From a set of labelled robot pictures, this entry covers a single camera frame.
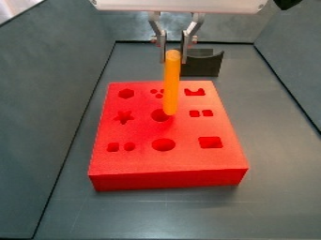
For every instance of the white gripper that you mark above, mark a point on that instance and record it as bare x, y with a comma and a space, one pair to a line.
196, 6

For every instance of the yellow oval peg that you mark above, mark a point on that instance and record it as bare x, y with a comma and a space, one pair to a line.
171, 81

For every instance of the red shape sorting board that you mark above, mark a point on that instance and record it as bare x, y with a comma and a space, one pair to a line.
148, 150

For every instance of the black curved holder block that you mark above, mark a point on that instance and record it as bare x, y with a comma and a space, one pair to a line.
203, 63

